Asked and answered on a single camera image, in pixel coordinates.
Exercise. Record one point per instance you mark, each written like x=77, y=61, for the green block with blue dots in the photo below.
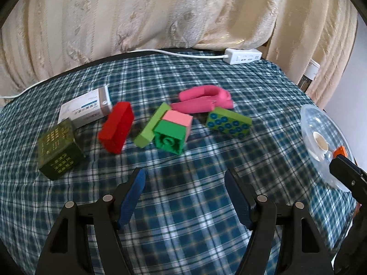
x=229, y=123

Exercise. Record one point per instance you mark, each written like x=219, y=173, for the pink foam hair curler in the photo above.
x=195, y=106

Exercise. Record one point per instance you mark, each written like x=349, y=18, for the white medicine box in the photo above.
x=83, y=110

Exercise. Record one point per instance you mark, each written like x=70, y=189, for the pink toy block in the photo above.
x=179, y=119

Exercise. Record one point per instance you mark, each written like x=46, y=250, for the dark green box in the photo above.
x=58, y=149

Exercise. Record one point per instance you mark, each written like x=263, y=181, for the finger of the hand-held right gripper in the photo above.
x=348, y=174

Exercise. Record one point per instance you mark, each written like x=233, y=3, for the clear plastic bowl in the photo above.
x=318, y=120

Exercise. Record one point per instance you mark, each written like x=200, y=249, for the red toy block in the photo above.
x=116, y=127

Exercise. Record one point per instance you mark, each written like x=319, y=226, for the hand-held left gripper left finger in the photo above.
x=133, y=194

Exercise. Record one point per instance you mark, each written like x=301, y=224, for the white power strip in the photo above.
x=243, y=56

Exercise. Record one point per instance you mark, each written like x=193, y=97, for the small ceramic cup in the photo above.
x=319, y=144

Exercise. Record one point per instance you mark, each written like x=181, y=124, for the white tower heater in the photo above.
x=311, y=73

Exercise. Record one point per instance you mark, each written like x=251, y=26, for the blue plaid tablecloth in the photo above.
x=186, y=177

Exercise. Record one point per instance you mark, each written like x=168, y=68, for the cream patterned curtain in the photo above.
x=114, y=14
x=321, y=34

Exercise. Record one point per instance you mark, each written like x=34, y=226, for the light green block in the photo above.
x=149, y=129

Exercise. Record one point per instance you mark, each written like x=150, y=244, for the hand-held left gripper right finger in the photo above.
x=238, y=197

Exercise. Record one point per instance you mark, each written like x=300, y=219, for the green toy block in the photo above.
x=169, y=137

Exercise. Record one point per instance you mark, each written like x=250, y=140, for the orange toy block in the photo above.
x=341, y=151

